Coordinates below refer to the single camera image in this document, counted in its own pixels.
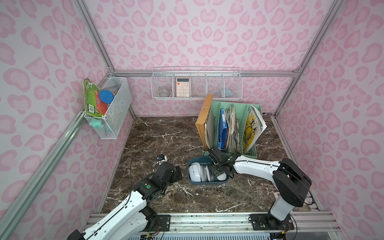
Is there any blue round lid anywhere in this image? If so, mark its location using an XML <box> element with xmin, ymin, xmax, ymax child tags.
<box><xmin>99</xmin><ymin>90</ymin><xmax>115</xmax><ymax>104</ymax></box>

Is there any white logo computer mouse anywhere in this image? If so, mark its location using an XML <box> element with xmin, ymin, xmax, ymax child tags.
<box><xmin>189</xmin><ymin>163</ymin><xmax>202</xmax><ymax>183</ymax></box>

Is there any grey small cup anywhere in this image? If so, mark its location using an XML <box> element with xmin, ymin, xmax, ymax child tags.
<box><xmin>221</xmin><ymin>88</ymin><xmax>234</xmax><ymax>98</ymax></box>

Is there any clear tape roll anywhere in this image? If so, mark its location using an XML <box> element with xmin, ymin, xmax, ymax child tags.
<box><xmin>158</xmin><ymin>88</ymin><xmax>173</xmax><ymax>98</ymax></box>

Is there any blue folder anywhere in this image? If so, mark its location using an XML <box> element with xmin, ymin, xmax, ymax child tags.
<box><xmin>218</xmin><ymin>109</ymin><xmax>228</xmax><ymax>151</ymax></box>

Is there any green packaged card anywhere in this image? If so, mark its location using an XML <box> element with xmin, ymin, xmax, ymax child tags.
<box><xmin>83</xmin><ymin>78</ymin><xmax>108</xmax><ymax>117</ymax></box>

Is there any green file organizer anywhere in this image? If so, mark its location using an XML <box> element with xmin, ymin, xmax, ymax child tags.
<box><xmin>196</xmin><ymin>100</ymin><xmax>267</xmax><ymax>158</ymax></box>

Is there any mint green clip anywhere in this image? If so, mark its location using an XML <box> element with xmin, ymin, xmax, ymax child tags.
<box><xmin>89</xmin><ymin>118</ymin><xmax>104</xmax><ymax>129</ymax></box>

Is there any yellow comic book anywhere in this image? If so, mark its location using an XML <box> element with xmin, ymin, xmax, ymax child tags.
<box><xmin>242</xmin><ymin>106</ymin><xmax>267</xmax><ymax>154</ymax></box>

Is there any white wire wall basket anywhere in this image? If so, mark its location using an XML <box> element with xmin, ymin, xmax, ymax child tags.
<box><xmin>151</xmin><ymin>68</ymin><xmax>243</xmax><ymax>101</ymax></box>

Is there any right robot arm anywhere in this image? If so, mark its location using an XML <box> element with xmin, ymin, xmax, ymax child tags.
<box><xmin>209</xmin><ymin>148</ymin><xmax>312</xmax><ymax>229</ymax></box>

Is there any teal storage box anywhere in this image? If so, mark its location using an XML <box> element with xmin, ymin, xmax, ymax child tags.
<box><xmin>187</xmin><ymin>156</ymin><xmax>230</xmax><ymax>185</ymax></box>

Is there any stack of magazines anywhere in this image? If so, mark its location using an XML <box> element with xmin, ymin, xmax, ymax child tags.
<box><xmin>226</xmin><ymin>104</ymin><xmax>241</xmax><ymax>154</ymax></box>

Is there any brown cardboard notebook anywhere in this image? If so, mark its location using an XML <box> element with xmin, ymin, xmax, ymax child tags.
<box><xmin>196</xmin><ymin>94</ymin><xmax>213</xmax><ymax>151</ymax></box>

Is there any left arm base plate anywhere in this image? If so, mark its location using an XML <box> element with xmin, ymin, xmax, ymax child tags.
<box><xmin>143</xmin><ymin>215</ymin><xmax>171</xmax><ymax>232</ymax></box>

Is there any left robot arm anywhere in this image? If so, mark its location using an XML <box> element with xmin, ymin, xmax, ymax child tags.
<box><xmin>67</xmin><ymin>162</ymin><xmax>183</xmax><ymax>240</ymax></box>

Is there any white mesh side basket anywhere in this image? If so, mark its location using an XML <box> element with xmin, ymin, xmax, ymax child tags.
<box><xmin>85</xmin><ymin>77</ymin><xmax>133</xmax><ymax>140</ymax></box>

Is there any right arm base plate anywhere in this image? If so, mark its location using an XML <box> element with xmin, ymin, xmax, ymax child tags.
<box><xmin>248</xmin><ymin>214</ymin><xmax>295</xmax><ymax>232</ymax></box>

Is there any pink calculator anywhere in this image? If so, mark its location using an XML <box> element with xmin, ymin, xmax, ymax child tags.
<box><xmin>176</xmin><ymin>77</ymin><xmax>191</xmax><ymax>98</ymax></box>

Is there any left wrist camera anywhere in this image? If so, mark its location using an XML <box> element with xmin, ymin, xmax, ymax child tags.
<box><xmin>157</xmin><ymin>154</ymin><xmax>168</xmax><ymax>165</ymax></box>

